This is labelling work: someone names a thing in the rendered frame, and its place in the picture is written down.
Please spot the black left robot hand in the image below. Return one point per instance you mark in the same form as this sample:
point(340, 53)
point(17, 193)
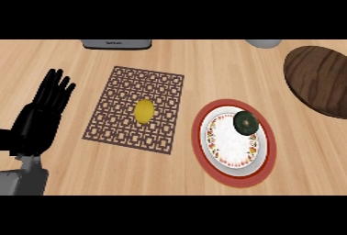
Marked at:
point(39, 116)

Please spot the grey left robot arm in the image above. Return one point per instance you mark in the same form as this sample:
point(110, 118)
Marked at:
point(24, 180)

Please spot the white floral rimmed plate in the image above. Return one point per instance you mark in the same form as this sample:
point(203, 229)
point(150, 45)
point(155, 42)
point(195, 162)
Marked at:
point(231, 143)

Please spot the dark brown wooden bowl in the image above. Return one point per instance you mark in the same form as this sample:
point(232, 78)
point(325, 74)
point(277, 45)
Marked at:
point(318, 79)

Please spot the brown lattice placemat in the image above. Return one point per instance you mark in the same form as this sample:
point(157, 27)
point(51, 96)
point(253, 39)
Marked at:
point(121, 101)

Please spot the yellow lemon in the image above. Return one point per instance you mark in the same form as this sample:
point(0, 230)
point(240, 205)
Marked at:
point(145, 111)

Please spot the grey appliance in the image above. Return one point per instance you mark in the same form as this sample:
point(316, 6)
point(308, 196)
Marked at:
point(117, 44)

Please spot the red round placemat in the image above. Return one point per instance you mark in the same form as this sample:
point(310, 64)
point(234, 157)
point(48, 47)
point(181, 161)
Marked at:
point(235, 179)

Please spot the pale grey round object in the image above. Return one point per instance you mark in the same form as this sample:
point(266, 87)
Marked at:
point(263, 43)

